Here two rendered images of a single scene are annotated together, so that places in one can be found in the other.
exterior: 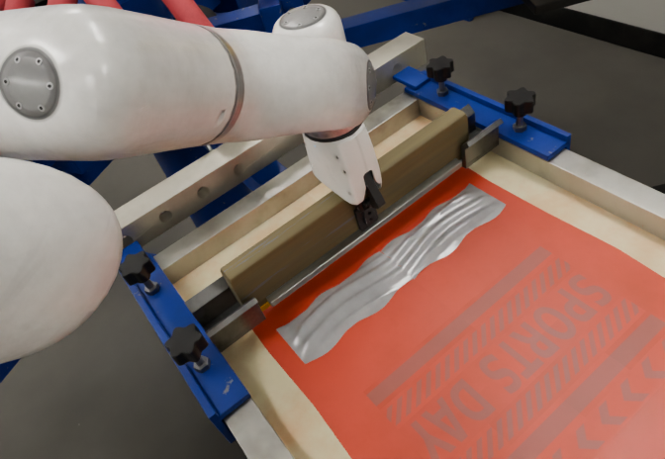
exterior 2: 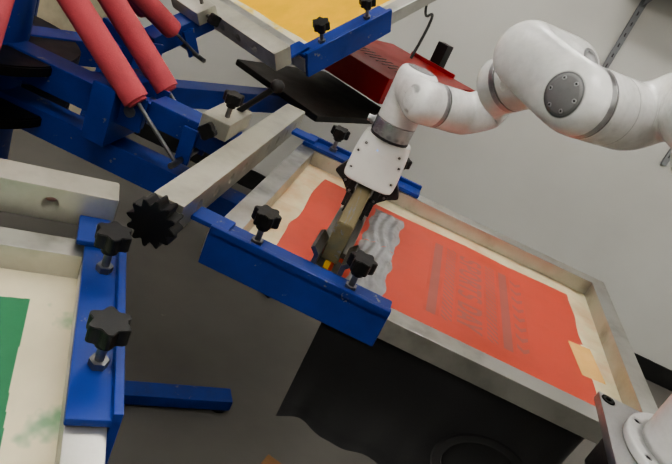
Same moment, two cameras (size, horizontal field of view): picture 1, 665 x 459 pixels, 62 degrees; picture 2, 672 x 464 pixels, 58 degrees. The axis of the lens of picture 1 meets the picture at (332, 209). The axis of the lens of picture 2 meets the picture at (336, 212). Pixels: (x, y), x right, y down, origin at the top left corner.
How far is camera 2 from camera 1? 0.96 m
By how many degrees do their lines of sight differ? 55
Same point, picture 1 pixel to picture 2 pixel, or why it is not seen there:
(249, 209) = (266, 199)
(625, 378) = (511, 296)
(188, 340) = (368, 258)
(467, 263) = (412, 248)
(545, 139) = (410, 187)
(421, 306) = (410, 267)
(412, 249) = (380, 238)
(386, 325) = (402, 277)
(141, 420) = not seen: outside the picture
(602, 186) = (448, 214)
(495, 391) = (474, 304)
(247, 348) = not seen: hidden behind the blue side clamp
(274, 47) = not seen: hidden behind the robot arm
